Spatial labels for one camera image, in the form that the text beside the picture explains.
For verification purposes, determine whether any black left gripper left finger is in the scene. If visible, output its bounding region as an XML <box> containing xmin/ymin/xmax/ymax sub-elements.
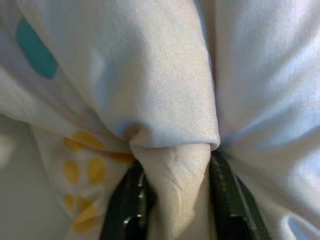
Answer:
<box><xmin>99</xmin><ymin>159</ymin><xmax>156</xmax><ymax>240</ymax></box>

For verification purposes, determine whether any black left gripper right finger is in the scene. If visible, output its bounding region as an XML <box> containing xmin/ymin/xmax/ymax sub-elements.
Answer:
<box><xmin>208</xmin><ymin>149</ymin><xmax>272</xmax><ymax>240</ymax></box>

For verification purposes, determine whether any pink pillow with coloured dots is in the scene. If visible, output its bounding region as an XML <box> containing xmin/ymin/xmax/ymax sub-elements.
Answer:
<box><xmin>0</xmin><ymin>0</ymin><xmax>320</xmax><ymax>240</ymax></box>

